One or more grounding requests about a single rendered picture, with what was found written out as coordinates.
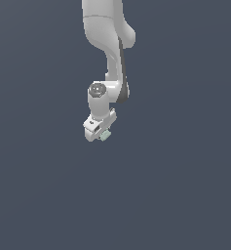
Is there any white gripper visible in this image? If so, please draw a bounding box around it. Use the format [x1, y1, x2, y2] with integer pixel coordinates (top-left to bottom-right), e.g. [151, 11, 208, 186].
[82, 107, 118, 143]

